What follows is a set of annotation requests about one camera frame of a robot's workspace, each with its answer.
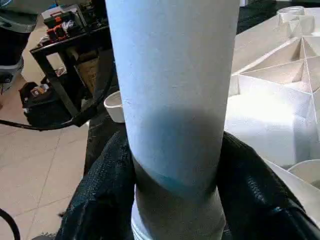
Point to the white plastic table leg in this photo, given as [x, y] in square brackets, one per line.
[172, 100]

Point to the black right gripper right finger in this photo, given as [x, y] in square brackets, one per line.
[260, 200]

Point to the black metal frame stand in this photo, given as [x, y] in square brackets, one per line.
[70, 50]

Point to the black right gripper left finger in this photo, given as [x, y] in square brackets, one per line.
[100, 200]

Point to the white plastic table top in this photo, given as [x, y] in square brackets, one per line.
[280, 100]

